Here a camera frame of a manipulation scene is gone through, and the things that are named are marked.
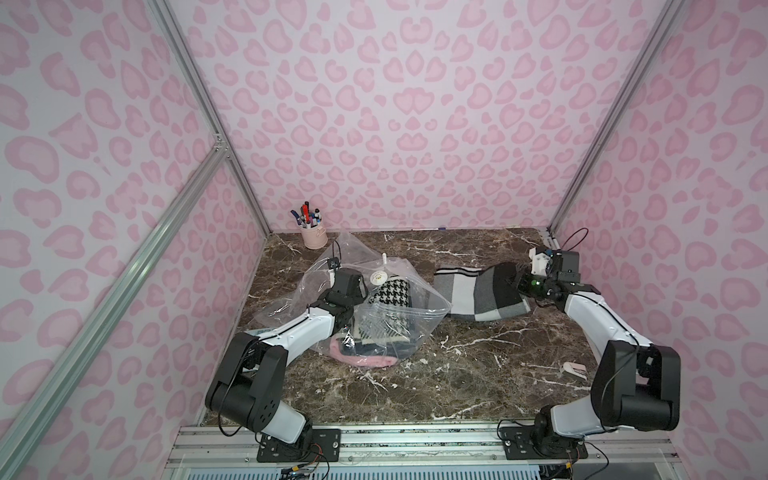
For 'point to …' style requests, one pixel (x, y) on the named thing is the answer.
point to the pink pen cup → (315, 238)
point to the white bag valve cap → (378, 277)
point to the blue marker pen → (297, 216)
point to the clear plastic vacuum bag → (429, 308)
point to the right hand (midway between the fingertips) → (507, 273)
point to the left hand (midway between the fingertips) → (349, 282)
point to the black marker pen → (317, 215)
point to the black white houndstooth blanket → (392, 301)
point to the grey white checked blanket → (491, 293)
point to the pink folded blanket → (380, 361)
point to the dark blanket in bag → (385, 349)
